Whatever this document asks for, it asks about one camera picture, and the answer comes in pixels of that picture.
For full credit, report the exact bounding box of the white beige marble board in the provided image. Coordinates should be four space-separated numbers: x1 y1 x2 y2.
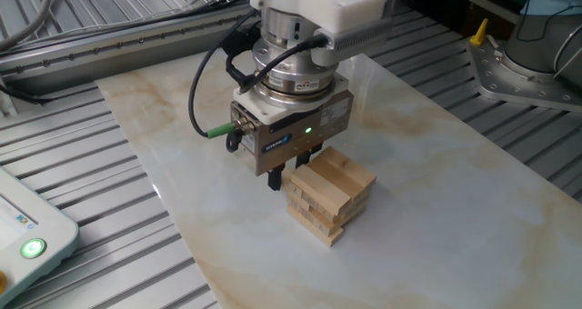
95 48 582 309

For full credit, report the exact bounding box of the black gripper plug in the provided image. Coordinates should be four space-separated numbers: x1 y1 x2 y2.
226 129 243 155

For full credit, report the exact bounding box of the white gripper adapter plate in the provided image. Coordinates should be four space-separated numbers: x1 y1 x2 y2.
232 72 351 125

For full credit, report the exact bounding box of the black camera cable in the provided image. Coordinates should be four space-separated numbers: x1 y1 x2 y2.
222 22 329 95

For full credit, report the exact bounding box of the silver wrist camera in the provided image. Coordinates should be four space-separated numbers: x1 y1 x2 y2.
311 18 393 68

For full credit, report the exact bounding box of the silver force torque sensor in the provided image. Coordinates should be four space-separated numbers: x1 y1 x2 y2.
251 6 340 106

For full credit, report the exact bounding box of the thick grey cable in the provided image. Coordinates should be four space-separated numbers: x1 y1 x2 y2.
0 0 64 54

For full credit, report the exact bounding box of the white teach pendant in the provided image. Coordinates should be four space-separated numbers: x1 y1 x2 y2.
0 165 81 308

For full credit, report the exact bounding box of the grey robot mounting plate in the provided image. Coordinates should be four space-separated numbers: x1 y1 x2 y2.
464 35 582 115

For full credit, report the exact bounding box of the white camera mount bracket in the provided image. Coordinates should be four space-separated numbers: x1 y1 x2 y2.
248 0 388 34

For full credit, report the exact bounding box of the aluminium profile rail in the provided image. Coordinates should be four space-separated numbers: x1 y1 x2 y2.
0 6 256 90

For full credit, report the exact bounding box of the black cable with green plug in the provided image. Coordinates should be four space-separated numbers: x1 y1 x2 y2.
187 8 238 140

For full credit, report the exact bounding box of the grey Schunk gripper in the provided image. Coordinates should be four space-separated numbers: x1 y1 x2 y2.
229 89 356 193

